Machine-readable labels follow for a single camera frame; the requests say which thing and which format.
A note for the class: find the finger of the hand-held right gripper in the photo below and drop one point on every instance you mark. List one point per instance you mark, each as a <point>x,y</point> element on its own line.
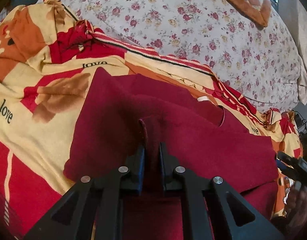
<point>283,168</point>
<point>287,157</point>

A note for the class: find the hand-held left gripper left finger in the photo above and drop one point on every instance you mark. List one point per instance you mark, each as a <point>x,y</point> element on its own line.
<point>141,170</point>

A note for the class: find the printed fleece blanket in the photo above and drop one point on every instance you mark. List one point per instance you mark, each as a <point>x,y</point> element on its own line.
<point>31,135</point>

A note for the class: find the dark red sweater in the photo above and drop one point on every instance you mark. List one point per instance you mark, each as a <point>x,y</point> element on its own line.
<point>168,115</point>

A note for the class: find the orange checkered cushion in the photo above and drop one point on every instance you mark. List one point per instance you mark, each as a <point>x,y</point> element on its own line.
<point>248,0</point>

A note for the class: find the person's right hand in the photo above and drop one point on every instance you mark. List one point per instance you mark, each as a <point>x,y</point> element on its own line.
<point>302,197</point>

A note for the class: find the floral quilt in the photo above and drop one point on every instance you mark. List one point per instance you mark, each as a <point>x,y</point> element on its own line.
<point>193,35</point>

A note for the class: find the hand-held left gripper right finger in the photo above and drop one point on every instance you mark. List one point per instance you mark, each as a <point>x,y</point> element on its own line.
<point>163,170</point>

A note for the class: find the beige cloth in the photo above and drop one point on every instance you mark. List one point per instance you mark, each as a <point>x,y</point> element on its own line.
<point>306,85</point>

